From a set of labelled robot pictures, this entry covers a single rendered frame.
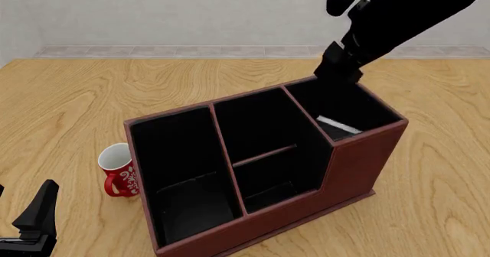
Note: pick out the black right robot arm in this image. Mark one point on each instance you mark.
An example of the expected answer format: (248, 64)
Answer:
(406, 13)

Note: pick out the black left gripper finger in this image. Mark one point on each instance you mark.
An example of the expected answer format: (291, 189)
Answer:
(1, 190)
(40, 211)

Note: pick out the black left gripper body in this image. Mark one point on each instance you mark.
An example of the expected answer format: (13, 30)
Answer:
(28, 245)

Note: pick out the red-brown desk caddy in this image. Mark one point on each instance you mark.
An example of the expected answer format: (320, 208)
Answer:
(356, 165)

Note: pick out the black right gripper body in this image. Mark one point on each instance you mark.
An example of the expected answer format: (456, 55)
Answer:
(338, 66)

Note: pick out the red patterned mug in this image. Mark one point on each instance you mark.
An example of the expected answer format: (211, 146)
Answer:
(121, 179)

